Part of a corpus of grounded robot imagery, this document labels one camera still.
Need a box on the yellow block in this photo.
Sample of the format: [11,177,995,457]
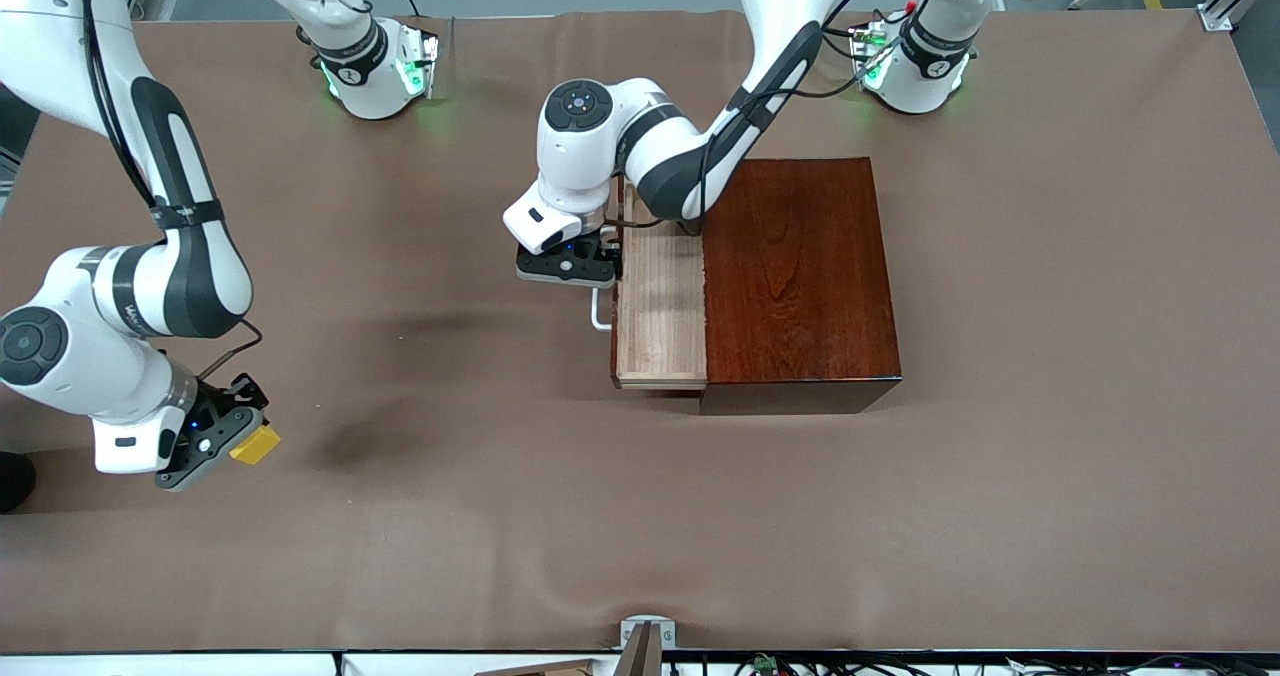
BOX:
[230,424,282,466]

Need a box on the wooden drawer with white handle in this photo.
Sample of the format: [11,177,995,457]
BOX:
[590,176,709,391]

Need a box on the dark wooden drawer cabinet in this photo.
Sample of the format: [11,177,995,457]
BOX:
[700,158,903,417]

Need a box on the black round object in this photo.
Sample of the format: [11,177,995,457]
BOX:
[0,451,37,514]

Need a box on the brown table cloth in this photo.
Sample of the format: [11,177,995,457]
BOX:
[0,8,1280,654]

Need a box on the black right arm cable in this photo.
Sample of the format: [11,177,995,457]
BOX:
[78,0,263,382]

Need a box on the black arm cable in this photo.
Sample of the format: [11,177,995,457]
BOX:
[78,0,263,382]
[615,0,906,229]

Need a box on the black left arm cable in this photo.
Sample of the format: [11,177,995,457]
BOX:
[615,0,906,229]

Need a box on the grey base connector bracket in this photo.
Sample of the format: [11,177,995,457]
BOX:
[850,22,891,93]
[400,28,441,99]

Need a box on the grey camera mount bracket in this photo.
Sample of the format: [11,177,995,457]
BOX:
[612,616,677,676]

